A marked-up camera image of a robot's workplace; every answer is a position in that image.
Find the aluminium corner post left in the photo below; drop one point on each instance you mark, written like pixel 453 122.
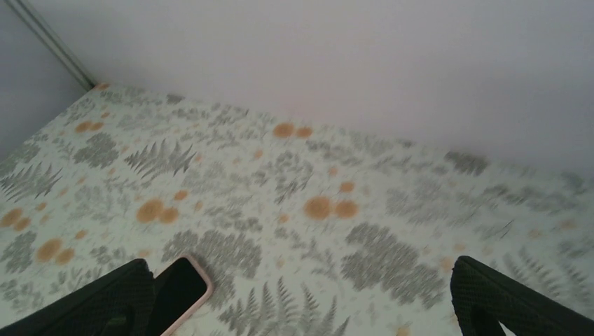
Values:
pixel 42 30

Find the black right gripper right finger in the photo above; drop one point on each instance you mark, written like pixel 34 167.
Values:
pixel 486 302

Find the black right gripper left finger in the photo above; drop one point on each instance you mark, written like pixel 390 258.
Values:
pixel 118 303

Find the pink phone case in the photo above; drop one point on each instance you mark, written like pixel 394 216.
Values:
pixel 204 283

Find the floral patterned table mat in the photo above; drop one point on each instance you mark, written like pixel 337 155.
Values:
pixel 304 229

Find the black smartphone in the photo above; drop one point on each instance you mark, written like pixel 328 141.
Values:
pixel 178 292

